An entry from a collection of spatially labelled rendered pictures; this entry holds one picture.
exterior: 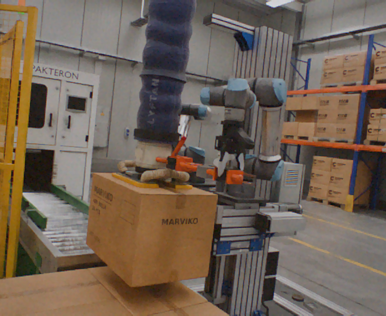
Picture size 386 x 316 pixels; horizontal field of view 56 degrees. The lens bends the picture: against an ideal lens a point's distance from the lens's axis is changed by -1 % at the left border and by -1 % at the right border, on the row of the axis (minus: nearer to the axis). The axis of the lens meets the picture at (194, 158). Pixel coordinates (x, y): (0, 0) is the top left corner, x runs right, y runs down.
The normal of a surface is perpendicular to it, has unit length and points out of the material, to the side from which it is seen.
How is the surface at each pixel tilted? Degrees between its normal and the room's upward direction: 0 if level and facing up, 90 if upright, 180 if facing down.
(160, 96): 69
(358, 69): 90
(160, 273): 91
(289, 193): 90
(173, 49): 76
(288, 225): 90
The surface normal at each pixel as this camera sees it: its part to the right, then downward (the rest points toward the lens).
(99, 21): 0.52, 0.10
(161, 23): -0.17, -0.28
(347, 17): -0.84, -0.07
